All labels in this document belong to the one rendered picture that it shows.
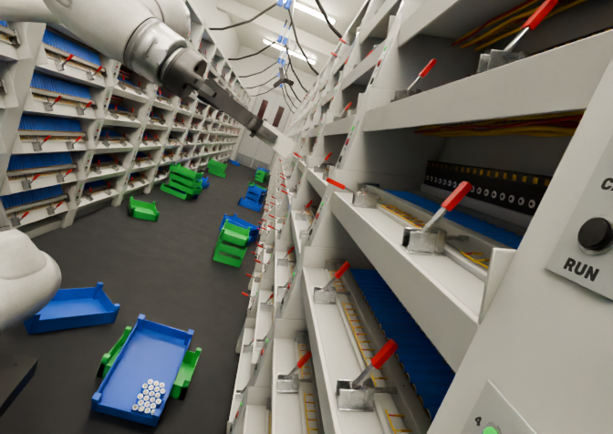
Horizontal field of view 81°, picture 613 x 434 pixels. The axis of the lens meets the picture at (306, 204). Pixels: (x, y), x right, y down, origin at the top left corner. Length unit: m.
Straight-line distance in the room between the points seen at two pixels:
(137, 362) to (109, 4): 1.13
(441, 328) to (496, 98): 0.20
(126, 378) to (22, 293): 0.55
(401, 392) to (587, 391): 0.28
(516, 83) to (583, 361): 0.22
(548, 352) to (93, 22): 0.64
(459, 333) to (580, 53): 0.20
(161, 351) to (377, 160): 1.04
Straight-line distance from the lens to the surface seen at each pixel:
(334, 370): 0.52
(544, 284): 0.23
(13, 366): 1.14
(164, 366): 1.46
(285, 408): 0.74
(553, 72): 0.32
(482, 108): 0.39
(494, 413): 0.24
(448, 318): 0.30
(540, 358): 0.23
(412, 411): 0.45
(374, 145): 0.84
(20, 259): 1.02
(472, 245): 0.42
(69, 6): 0.68
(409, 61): 0.87
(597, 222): 0.22
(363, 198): 0.64
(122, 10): 0.65
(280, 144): 0.61
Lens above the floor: 0.96
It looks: 8 degrees down
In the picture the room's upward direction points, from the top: 22 degrees clockwise
